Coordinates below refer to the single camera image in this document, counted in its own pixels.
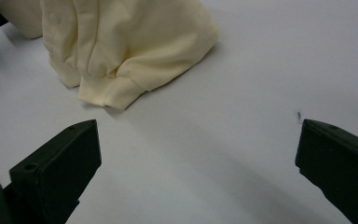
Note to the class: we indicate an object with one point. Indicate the cream knit garment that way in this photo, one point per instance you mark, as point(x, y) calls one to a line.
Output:
point(121, 46)

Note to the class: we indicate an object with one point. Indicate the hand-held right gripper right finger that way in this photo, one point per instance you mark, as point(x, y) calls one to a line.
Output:
point(345, 168)

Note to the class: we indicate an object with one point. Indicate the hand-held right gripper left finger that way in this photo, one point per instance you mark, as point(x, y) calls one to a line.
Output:
point(56, 168)

